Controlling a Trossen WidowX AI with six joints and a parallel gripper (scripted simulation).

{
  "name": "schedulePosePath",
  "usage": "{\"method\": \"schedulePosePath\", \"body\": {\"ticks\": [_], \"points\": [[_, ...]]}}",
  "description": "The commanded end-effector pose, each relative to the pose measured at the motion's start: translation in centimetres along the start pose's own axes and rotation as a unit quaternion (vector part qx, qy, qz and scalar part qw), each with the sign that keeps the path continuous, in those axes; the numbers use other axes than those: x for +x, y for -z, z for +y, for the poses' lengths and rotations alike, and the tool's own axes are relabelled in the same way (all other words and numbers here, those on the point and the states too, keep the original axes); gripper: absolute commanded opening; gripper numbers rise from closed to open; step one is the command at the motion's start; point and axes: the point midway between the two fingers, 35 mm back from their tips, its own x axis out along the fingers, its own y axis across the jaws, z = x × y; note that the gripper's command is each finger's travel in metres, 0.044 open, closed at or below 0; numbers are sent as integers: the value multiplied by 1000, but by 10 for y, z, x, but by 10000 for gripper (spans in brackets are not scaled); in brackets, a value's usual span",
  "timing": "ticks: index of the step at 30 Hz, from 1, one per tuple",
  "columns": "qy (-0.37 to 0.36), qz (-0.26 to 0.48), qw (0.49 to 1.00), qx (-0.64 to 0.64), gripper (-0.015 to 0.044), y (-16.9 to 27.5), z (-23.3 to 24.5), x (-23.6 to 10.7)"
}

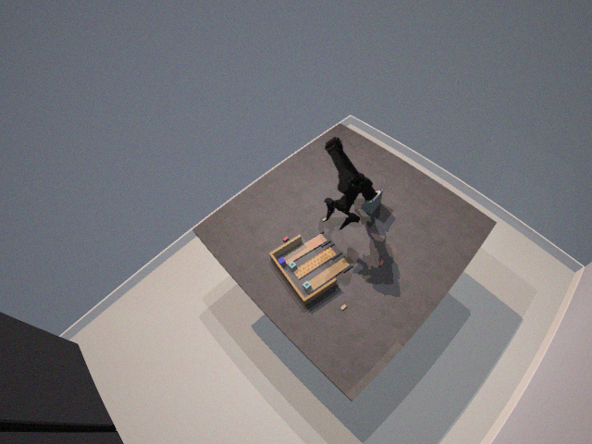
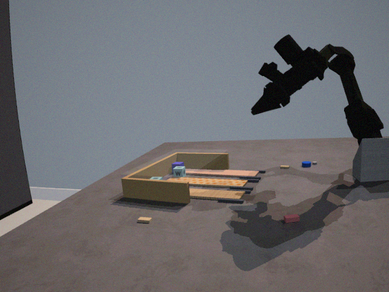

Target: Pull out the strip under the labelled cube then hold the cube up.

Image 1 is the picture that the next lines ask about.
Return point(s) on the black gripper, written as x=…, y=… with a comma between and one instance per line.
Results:
x=351, y=216

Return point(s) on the tan grid-patterned strip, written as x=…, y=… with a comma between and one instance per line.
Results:
x=339, y=266

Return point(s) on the tan strip with orange polka dots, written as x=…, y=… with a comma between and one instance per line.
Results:
x=327, y=255

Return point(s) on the peach flat strip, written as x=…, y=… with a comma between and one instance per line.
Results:
x=317, y=241

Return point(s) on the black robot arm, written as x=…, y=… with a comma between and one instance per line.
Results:
x=351, y=182

